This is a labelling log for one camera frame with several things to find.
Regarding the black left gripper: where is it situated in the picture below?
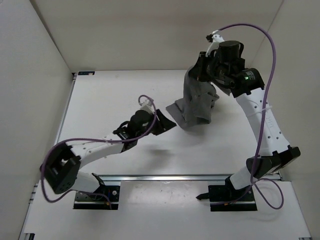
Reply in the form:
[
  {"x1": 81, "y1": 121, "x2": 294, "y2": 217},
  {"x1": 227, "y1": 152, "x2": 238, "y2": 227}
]
[{"x1": 138, "y1": 107, "x2": 178, "y2": 137}]

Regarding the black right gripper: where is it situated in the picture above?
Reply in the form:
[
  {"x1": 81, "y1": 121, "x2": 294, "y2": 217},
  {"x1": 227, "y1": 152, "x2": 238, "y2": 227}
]
[{"x1": 188, "y1": 52, "x2": 228, "y2": 83}]

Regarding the grey pleated skirt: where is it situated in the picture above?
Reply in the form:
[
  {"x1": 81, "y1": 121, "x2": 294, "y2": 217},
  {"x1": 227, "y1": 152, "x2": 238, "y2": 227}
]
[{"x1": 165, "y1": 67, "x2": 219, "y2": 130}]

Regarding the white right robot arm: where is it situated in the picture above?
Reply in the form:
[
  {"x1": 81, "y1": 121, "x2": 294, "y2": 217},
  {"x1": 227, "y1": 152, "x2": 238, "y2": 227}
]
[{"x1": 190, "y1": 39, "x2": 301, "y2": 204}]

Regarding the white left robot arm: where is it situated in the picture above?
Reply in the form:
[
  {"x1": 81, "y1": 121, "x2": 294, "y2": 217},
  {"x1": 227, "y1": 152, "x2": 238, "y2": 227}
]
[{"x1": 40, "y1": 109, "x2": 176, "y2": 202}]

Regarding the blue label left corner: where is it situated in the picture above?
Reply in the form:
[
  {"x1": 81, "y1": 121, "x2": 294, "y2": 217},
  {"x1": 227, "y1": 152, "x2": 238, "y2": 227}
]
[{"x1": 77, "y1": 71, "x2": 95, "y2": 76}]

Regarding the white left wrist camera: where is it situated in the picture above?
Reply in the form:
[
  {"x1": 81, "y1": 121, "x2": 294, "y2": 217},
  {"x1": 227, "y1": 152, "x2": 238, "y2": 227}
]
[{"x1": 140, "y1": 99, "x2": 155, "y2": 115}]

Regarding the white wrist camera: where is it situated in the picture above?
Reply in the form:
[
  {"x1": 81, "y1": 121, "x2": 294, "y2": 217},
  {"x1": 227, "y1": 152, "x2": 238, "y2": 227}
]
[
  {"x1": 140, "y1": 99, "x2": 155, "y2": 115},
  {"x1": 205, "y1": 30, "x2": 225, "y2": 57}
]

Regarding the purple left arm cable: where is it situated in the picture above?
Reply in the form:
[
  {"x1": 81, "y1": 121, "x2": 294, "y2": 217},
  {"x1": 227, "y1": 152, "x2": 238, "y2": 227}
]
[{"x1": 39, "y1": 94, "x2": 158, "y2": 210}]

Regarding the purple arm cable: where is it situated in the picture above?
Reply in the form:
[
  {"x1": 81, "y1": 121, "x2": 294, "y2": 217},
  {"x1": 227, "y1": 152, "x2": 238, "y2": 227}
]
[
  {"x1": 209, "y1": 23, "x2": 285, "y2": 214},
  {"x1": 39, "y1": 94, "x2": 158, "y2": 210}
]

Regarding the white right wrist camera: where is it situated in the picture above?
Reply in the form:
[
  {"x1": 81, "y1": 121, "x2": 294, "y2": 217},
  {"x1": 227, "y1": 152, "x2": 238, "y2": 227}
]
[{"x1": 205, "y1": 30, "x2": 225, "y2": 57}]

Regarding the aluminium rail along table front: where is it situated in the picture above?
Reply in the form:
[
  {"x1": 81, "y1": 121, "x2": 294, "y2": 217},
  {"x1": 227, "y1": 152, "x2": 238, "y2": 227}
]
[{"x1": 99, "y1": 174, "x2": 229, "y2": 182}]

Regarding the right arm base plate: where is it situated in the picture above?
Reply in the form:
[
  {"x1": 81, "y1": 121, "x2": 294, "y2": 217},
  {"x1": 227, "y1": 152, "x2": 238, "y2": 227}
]
[{"x1": 208, "y1": 184, "x2": 258, "y2": 212}]

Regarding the aluminium rail left table edge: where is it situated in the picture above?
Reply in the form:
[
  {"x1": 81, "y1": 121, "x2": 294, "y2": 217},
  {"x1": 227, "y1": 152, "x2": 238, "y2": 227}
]
[{"x1": 44, "y1": 71, "x2": 78, "y2": 158}]

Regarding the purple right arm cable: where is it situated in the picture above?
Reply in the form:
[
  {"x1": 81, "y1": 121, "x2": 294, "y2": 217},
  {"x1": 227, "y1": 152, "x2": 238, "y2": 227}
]
[{"x1": 209, "y1": 23, "x2": 285, "y2": 214}]

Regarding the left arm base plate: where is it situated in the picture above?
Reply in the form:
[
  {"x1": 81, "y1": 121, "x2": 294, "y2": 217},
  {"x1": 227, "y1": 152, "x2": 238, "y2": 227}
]
[{"x1": 73, "y1": 182, "x2": 121, "y2": 211}]

